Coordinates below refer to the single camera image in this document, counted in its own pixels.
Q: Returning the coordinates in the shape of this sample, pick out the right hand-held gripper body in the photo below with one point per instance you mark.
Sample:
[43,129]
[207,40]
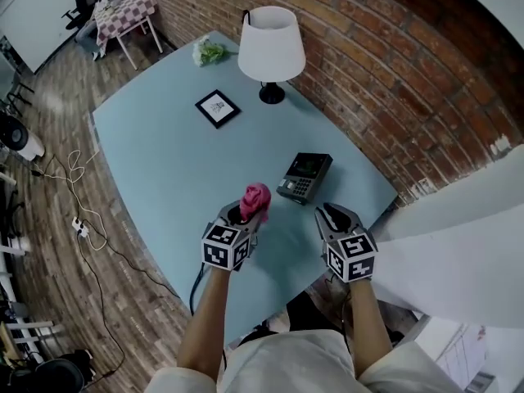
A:
[352,258]

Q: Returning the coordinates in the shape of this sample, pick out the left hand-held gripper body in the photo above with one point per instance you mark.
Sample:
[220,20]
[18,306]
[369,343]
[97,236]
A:
[223,248]

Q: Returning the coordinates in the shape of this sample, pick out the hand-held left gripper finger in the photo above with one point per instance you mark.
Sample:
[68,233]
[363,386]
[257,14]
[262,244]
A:
[224,215]
[256,222]

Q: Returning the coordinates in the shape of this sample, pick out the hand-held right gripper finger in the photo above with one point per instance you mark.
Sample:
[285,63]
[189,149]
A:
[324,229]
[356,221]

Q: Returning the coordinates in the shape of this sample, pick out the pink cloth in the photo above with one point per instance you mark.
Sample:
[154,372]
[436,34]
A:
[254,201]

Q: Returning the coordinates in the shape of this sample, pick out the person's left forearm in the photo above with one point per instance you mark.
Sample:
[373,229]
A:
[204,326]

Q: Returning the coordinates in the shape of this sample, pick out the person's right forearm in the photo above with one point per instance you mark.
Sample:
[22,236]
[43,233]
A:
[370,334]

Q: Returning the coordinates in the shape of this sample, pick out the checkered cloth table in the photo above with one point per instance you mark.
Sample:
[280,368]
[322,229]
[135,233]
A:
[123,10]

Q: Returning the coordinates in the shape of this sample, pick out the person's dark trousers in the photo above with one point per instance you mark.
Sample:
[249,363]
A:
[315,313]

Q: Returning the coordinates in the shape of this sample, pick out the light blue table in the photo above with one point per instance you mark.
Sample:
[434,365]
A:
[163,158]

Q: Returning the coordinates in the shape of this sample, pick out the person's cream shirt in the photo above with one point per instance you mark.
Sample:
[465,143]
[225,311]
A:
[307,367]

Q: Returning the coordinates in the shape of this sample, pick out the grid printed paper sheet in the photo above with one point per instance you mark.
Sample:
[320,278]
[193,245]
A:
[462,354]

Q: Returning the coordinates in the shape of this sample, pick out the white flower bunch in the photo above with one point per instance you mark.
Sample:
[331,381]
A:
[209,52]

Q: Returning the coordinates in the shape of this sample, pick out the white shade table lamp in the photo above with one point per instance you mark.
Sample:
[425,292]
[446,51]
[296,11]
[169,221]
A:
[270,43]

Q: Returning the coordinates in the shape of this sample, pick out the black swivel chair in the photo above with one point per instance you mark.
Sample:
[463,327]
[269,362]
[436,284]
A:
[49,373]

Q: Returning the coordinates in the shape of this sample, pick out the white metal rack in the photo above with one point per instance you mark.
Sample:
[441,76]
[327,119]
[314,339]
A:
[20,326]

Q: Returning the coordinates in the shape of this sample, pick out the white floor fan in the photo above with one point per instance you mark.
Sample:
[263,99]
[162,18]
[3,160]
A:
[20,137]

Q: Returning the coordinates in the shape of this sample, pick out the black office chair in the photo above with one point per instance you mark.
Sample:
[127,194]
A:
[75,4]

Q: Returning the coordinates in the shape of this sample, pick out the black picture frame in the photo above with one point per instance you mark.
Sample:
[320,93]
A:
[218,109]

